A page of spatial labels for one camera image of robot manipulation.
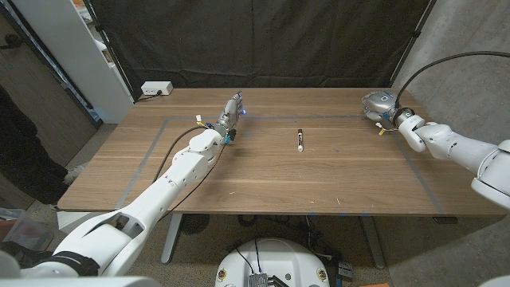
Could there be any white shoe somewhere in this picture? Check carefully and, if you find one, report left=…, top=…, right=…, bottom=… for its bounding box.
left=63, top=163, right=87, bottom=187

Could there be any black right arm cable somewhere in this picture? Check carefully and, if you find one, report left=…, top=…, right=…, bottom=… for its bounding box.
left=394, top=49, right=510, bottom=111

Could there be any black backdrop cloth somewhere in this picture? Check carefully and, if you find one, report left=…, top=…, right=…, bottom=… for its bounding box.
left=85, top=0, right=434, bottom=100

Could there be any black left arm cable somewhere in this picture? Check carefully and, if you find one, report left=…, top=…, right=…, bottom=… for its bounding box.
left=151, top=125, right=212, bottom=184

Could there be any white cabinet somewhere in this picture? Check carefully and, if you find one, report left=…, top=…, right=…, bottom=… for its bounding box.
left=11, top=0, right=135, bottom=124

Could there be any black round floor object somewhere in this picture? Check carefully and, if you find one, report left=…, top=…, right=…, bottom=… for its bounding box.
left=179, top=214, right=211, bottom=235

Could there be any black backdrop stand pole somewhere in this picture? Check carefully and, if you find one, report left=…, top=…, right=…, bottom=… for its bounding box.
left=81, top=0, right=139, bottom=103
left=388, top=0, right=438, bottom=88

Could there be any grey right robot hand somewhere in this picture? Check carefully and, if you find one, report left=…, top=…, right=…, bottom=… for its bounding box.
left=361, top=90, right=399, bottom=123

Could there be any clear plastic bin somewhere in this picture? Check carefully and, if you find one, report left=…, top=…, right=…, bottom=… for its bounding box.
left=0, top=206, right=55, bottom=252

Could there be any white power strip box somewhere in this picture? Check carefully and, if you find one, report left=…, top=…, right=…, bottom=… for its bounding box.
left=140, top=81, right=175, bottom=96

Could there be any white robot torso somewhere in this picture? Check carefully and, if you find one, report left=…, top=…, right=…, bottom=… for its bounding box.
left=214, top=238, right=331, bottom=287

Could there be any brown wooden door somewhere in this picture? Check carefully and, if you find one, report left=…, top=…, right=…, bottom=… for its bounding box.
left=0, top=7, right=99, bottom=168

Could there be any person in dark clothes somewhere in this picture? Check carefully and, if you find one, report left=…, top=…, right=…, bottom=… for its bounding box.
left=0, top=85, right=69, bottom=205

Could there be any white table leg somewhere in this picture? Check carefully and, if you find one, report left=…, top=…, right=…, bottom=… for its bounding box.
left=359, top=216, right=386, bottom=270
left=160, top=214, right=183, bottom=265

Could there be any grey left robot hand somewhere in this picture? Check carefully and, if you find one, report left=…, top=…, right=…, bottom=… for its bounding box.
left=214, top=90, right=246, bottom=140

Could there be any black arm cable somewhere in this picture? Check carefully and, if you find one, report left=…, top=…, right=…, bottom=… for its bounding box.
left=151, top=125, right=212, bottom=184
left=394, top=49, right=510, bottom=111

